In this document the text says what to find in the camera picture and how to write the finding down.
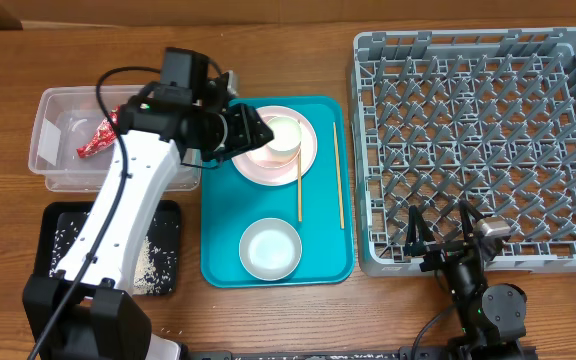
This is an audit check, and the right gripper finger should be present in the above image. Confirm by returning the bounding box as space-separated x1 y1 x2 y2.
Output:
407 205 436 245
460 200 486 240

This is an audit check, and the cream cup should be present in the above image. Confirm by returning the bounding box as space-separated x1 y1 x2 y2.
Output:
267 116 302 157

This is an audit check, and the wooden chopstick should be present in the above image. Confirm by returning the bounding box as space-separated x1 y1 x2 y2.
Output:
296 120 303 223
332 122 345 229

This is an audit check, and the grey bowl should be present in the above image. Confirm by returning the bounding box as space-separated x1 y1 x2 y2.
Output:
239 218 303 282

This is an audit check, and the red snack wrapper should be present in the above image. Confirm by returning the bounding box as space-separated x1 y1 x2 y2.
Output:
76 107 119 158

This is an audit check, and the rice pile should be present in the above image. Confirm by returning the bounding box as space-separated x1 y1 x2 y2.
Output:
48 209 182 296

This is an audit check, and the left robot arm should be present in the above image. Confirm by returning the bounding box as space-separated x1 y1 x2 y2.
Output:
22 47 273 359

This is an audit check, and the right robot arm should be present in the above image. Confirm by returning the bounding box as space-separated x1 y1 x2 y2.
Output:
404 200 537 359

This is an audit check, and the small pink plate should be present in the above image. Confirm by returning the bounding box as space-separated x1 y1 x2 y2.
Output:
246 116 298 169

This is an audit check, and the large pink plate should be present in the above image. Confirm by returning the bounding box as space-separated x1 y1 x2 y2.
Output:
232 106 318 186

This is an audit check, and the teal serving tray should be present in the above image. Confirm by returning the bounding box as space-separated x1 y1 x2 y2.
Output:
200 96 355 288

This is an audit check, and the grey dish rack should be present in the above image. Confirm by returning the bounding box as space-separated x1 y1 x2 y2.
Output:
349 27 576 276

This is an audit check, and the black tray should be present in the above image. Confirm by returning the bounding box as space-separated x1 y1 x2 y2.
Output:
33 200 182 296

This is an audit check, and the clear plastic bin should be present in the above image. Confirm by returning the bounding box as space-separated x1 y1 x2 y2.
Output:
28 84 204 193

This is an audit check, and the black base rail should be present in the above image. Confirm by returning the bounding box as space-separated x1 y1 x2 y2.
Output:
185 346 538 360

